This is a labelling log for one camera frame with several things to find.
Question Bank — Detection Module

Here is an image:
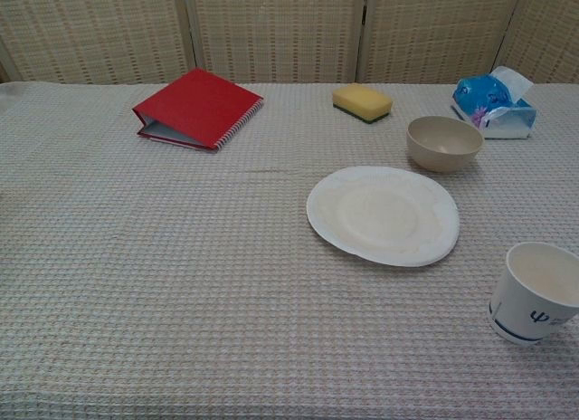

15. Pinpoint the woven folding screen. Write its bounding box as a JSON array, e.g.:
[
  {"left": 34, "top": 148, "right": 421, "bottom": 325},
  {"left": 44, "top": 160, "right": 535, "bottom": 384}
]
[{"left": 0, "top": 0, "right": 579, "bottom": 85}]

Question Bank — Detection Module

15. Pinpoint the yellow sponge with green pad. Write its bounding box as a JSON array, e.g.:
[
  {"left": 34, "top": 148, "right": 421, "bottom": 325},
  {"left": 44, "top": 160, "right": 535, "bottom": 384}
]
[{"left": 332, "top": 82, "right": 394, "bottom": 125}]

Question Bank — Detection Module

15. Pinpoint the red spiral ring binder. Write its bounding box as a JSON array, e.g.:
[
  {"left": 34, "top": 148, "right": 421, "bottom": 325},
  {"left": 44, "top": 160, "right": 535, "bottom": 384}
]
[{"left": 131, "top": 68, "right": 265, "bottom": 154}]

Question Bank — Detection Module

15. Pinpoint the beige waffle weave tablecloth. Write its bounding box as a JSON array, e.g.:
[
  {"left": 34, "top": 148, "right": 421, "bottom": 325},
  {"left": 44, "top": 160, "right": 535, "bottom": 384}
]
[{"left": 0, "top": 81, "right": 579, "bottom": 420}]

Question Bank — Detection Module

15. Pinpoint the white paper plate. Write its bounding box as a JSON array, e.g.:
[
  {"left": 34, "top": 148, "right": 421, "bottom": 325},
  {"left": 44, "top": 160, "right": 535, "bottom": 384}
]
[{"left": 306, "top": 165, "right": 460, "bottom": 268}]

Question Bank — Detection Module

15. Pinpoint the beige bowl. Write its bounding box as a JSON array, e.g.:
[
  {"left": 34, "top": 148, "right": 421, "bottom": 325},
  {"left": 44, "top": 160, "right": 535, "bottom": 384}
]
[{"left": 405, "top": 115, "right": 485, "bottom": 175}]

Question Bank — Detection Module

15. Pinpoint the white paper cup blue logo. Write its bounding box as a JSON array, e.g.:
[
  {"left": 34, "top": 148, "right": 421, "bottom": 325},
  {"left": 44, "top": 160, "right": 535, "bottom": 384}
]
[{"left": 488, "top": 241, "right": 579, "bottom": 347}]

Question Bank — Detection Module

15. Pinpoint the blue tissue pack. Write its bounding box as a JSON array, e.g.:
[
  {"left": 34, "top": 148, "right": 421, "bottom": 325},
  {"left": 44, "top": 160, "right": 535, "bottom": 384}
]
[{"left": 450, "top": 65, "right": 538, "bottom": 140}]

